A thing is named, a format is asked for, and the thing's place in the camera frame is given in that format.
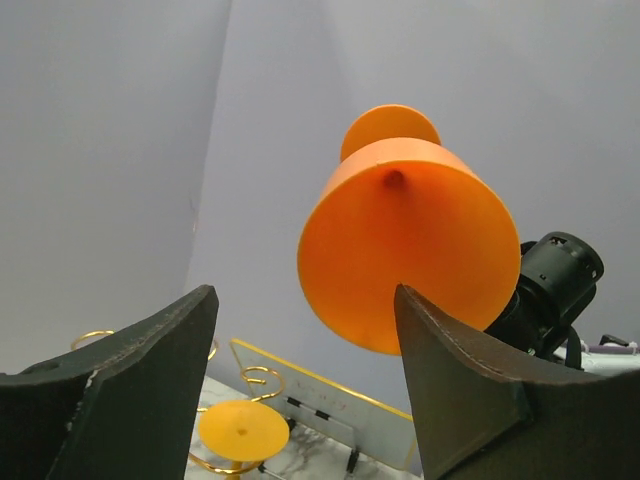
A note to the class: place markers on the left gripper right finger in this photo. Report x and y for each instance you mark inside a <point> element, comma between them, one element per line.
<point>485,410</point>

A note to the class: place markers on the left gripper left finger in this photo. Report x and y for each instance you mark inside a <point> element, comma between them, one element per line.
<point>120,408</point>

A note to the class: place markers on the yellow plastic wine glass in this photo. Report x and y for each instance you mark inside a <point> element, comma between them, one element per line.
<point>244,432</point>

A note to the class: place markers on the orange plastic wine glass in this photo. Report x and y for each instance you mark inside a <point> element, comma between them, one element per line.
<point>401,209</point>

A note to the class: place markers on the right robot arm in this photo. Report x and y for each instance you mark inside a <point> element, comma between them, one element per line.
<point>557,281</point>

